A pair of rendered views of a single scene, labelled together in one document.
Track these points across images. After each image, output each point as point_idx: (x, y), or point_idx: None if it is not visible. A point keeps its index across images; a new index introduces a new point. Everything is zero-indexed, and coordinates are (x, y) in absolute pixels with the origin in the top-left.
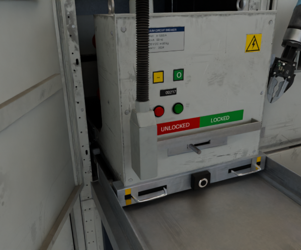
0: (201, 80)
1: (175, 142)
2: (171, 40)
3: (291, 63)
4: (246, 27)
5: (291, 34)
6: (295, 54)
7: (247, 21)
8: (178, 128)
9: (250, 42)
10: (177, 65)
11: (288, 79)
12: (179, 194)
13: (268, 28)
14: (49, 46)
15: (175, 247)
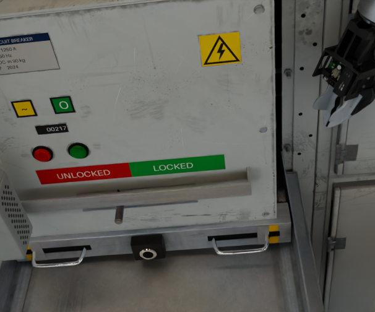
0: (114, 111)
1: (72, 203)
2: (29, 56)
3: (350, 72)
4: (193, 23)
5: (366, 3)
6: None
7: (193, 12)
8: (90, 176)
9: (212, 48)
10: (54, 91)
11: (362, 90)
12: (121, 255)
13: (256, 20)
14: None
15: None
